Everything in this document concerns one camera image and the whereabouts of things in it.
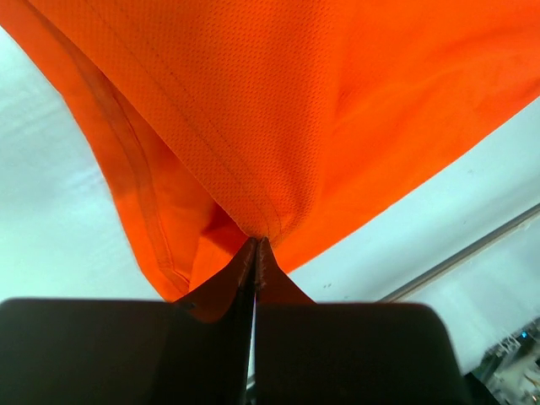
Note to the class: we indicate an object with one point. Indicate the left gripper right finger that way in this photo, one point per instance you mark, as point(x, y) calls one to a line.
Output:
point(357, 353)

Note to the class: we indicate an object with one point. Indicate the aluminium table edge rail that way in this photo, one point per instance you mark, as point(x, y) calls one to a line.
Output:
point(450, 263)

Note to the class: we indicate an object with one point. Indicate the orange mesh shorts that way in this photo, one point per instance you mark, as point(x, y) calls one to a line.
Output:
point(298, 121)

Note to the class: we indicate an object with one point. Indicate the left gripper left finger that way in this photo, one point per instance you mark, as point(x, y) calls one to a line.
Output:
point(191, 351)

